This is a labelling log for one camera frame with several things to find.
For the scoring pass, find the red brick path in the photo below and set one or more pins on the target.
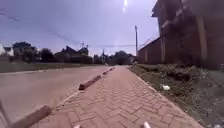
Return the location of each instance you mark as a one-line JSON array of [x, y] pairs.
[[116, 96]]

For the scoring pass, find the white building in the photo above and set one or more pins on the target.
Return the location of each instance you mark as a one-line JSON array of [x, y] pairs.
[[6, 51]]

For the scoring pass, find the utility pole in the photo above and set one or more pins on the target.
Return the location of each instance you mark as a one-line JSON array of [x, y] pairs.
[[136, 40]]

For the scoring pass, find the row of kerb blocks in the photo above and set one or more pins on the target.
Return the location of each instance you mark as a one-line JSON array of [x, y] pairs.
[[88, 82]]

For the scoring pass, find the dark house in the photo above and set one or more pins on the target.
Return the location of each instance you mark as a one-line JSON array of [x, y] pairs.
[[76, 51]]

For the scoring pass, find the weedy dirt verge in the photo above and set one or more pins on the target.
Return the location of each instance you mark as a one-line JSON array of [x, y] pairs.
[[186, 88]]

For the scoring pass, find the brick boundary wall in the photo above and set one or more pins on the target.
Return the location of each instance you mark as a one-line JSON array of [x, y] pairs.
[[150, 52]]

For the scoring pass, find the brick building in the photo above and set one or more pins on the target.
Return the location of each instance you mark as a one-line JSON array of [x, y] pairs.
[[191, 31]]

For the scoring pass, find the grass strip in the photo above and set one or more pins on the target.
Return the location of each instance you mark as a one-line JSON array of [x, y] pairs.
[[30, 66]]

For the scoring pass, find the white litter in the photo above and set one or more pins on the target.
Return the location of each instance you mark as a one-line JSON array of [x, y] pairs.
[[165, 87]]

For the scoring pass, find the grey asphalt road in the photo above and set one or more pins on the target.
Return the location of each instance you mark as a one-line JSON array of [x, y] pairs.
[[36, 85]]

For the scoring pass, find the robot's own part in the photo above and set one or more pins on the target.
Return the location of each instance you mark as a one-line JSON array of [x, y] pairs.
[[77, 126], [146, 125]]

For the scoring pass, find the row of trees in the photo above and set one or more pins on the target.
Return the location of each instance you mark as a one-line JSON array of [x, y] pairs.
[[66, 57]]

